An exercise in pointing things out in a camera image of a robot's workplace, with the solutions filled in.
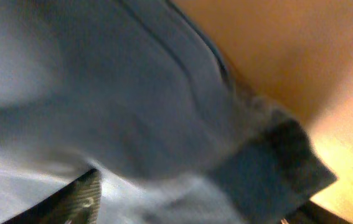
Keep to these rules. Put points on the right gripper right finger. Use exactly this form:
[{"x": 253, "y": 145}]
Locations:
[{"x": 311, "y": 213}]

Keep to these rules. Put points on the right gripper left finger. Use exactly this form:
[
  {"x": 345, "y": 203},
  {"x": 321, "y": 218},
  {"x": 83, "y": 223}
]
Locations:
[{"x": 76, "y": 203}]

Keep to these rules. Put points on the navy blue denim shorts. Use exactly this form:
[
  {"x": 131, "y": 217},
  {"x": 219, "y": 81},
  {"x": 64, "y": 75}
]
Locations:
[{"x": 136, "y": 91}]

